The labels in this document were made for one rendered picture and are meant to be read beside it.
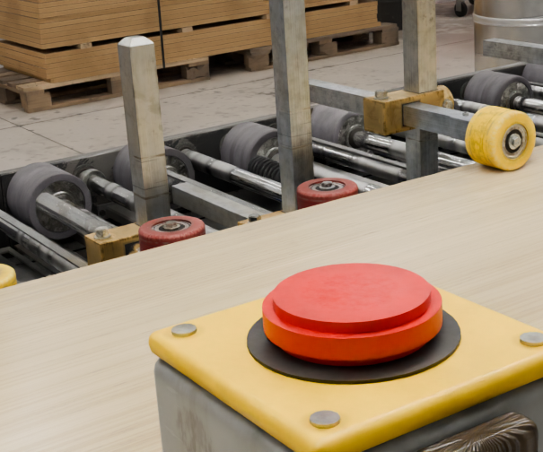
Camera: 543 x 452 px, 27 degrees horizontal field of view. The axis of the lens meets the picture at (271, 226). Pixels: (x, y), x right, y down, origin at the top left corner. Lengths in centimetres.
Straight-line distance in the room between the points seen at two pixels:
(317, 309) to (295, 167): 133
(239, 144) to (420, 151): 42
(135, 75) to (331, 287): 118
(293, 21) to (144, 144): 27
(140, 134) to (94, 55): 523
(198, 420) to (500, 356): 7
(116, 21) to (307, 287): 646
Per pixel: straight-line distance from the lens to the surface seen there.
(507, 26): 471
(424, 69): 168
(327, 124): 212
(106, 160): 201
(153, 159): 145
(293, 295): 25
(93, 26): 665
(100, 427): 92
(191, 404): 25
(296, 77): 155
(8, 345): 109
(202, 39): 699
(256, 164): 193
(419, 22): 167
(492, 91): 235
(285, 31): 153
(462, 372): 24
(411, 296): 25
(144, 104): 143
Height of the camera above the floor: 133
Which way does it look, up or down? 18 degrees down
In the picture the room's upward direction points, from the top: 4 degrees counter-clockwise
